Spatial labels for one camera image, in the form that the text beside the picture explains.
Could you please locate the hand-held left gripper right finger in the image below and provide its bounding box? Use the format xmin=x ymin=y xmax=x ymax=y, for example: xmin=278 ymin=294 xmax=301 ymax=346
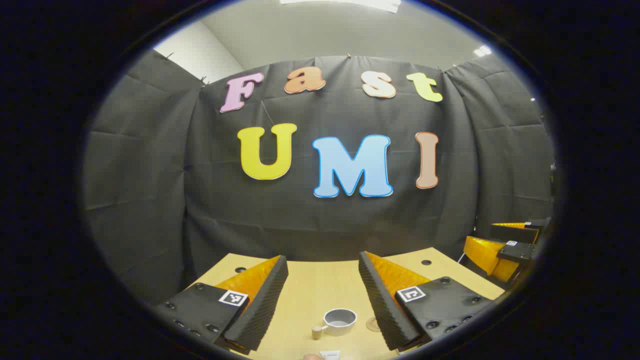
xmin=358 ymin=251 xmax=496 ymax=352

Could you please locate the light wooden desktop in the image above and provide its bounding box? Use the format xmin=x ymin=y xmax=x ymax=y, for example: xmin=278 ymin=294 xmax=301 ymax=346
xmin=187 ymin=246 xmax=506 ymax=360

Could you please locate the white cup with wooden handle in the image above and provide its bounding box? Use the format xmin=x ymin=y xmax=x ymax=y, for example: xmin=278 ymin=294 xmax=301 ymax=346
xmin=311 ymin=308 xmax=358 ymax=341

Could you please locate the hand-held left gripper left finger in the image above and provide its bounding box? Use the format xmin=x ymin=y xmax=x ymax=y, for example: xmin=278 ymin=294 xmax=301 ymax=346
xmin=152 ymin=255 xmax=289 ymax=357

